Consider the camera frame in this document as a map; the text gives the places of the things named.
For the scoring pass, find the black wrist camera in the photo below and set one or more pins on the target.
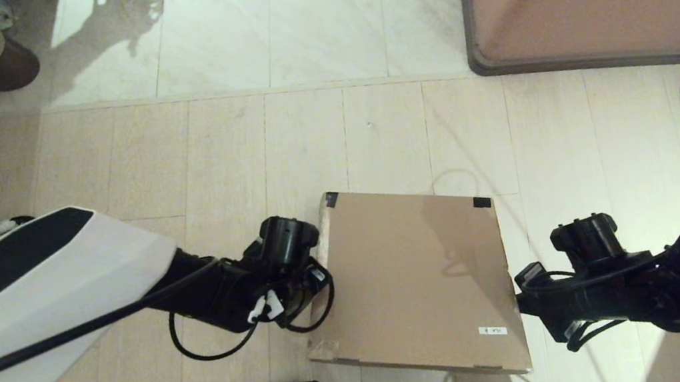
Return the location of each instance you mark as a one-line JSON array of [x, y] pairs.
[[284, 243], [587, 242]]

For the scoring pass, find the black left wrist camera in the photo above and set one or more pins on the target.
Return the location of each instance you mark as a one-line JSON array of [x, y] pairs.
[[284, 243]]

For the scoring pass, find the brown cardboard shoe box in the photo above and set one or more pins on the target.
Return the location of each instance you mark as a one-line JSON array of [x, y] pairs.
[[413, 274]]

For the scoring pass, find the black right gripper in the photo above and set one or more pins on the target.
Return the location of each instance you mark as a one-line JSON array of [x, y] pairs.
[[605, 293]]

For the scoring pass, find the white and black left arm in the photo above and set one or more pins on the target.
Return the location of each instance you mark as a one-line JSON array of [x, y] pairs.
[[61, 307]]

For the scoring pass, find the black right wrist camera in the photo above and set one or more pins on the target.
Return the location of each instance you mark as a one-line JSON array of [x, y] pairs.
[[587, 242]]

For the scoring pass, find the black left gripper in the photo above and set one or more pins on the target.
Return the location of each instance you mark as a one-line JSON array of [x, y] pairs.
[[291, 292]]

